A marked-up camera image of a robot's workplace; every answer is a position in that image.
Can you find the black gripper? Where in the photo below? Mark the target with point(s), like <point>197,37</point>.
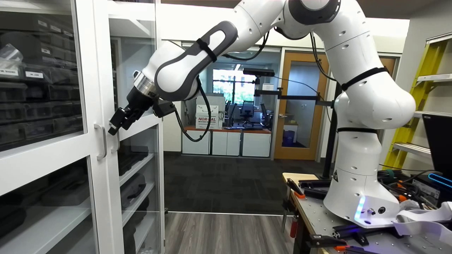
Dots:
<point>134,108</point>

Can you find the white glass cabinet door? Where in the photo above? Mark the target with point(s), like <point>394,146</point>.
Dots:
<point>46,163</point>
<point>113,188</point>

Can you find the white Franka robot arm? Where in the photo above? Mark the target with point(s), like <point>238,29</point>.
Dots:
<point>371,104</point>

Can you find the wooden door with glass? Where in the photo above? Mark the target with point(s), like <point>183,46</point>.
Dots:
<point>303,153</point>

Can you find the black hard case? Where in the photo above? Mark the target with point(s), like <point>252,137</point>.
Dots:
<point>132,157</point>

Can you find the white storage cabinet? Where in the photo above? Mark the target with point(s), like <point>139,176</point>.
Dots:
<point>138,166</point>

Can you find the grey soft bag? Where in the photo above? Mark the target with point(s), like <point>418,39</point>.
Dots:
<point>132,191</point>

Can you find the dark storage case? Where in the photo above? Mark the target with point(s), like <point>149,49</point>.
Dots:
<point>11,219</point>
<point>60,185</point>

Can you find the white cardboard boxes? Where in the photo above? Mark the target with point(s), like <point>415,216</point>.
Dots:
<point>204,115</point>

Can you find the black drawer organizer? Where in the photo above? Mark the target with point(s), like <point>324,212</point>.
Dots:
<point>39,80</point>

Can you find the dark bag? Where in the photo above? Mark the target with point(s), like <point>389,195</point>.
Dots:
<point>138,216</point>

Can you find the white low cabinets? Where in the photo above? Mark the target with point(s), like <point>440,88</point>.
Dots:
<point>226,143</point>

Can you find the black bag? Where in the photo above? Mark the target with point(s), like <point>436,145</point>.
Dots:
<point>128,242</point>

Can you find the glass window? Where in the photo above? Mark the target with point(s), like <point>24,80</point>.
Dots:
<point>233,85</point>

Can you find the blue machine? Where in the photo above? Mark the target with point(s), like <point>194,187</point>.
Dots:
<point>244,115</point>

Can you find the clear plastic bag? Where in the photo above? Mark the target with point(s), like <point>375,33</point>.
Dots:
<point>8,54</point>

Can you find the blue bin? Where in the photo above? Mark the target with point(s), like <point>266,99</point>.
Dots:
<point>288,137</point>

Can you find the orange and black clamp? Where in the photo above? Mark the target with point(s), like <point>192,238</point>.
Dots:
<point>296,188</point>

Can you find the black bar clamp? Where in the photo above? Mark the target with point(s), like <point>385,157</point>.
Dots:
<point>314,188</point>
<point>350,231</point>
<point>329,242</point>

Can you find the orange and black tools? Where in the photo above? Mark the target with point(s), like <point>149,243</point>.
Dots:
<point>395,181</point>

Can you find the yellow ladder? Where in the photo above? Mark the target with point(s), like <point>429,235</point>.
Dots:
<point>425,68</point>

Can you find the black electronics box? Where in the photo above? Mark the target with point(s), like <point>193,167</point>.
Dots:
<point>425,191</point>

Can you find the white plastic tray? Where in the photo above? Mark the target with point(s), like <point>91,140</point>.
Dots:
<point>423,235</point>

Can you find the black box with blue trim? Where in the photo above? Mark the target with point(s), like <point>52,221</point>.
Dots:
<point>439,180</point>

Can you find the wrist mounted camera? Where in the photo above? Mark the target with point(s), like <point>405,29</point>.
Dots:
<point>162,108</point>

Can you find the black stereo camera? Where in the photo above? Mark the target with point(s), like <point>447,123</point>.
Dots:
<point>257,73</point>

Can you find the black camera stand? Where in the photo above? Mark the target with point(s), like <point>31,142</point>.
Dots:
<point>330,150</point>

